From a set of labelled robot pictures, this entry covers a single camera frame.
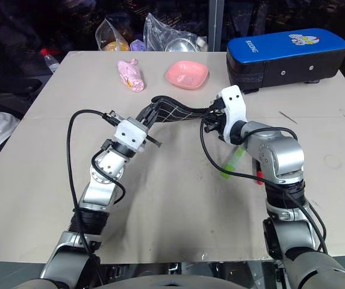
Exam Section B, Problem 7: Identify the pink plastic bowl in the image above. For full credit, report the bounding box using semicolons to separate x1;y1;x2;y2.
164;60;210;90

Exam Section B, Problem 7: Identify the black grid pouch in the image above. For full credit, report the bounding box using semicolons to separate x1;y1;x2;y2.
135;95;218;128

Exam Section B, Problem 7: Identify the shiny metal bowl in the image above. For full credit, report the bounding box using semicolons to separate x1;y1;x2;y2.
164;37;197;53

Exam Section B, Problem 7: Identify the blue and black padded box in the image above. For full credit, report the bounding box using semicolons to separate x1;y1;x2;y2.
226;28;345;95

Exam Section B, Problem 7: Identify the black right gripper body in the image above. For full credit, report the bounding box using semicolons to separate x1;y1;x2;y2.
213;95;228;142

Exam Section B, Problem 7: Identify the pink crumpled soft toy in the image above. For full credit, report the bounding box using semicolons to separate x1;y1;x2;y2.
117;58;146;93

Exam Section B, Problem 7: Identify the clear crumpled plastic bag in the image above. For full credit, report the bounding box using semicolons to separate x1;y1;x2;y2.
143;13;208;53

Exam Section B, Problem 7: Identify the green highlighter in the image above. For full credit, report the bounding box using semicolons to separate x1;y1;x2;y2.
220;144;247;181

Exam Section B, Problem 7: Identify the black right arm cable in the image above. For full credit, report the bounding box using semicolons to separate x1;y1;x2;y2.
200;119;329;254

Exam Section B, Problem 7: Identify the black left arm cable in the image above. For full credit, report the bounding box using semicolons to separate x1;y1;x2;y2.
66;108;127;287

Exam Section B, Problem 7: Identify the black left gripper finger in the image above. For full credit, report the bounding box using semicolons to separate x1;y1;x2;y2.
149;103;164;129
138;105;154;125

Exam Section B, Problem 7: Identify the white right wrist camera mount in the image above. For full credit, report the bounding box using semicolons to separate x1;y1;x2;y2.
219;85;249;144

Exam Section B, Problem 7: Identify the grey metal pole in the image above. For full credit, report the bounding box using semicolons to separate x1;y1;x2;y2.
207;0;232;53

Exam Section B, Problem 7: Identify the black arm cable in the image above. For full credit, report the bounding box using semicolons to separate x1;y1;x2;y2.
66;108;127;287
200;119;329;254

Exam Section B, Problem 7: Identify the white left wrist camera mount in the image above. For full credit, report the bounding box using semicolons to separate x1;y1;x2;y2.
114;118;149;151

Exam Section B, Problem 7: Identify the red marker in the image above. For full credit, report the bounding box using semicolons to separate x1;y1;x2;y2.
254;162;265;185

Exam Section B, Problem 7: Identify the clear bottle with red cap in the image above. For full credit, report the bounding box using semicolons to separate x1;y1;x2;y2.
39;48;60;73

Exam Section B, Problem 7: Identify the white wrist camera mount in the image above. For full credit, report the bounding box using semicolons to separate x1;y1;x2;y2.
219;85;249;144
114;118;149;151

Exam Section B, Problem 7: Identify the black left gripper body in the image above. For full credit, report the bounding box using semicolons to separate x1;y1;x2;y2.
135;116;163;149

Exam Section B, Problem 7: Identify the clear bag with orange contents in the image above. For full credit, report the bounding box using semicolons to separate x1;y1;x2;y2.
95;17;131;52

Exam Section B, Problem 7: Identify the purple soft object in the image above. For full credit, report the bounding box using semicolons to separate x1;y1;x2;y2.
129;39;147;52

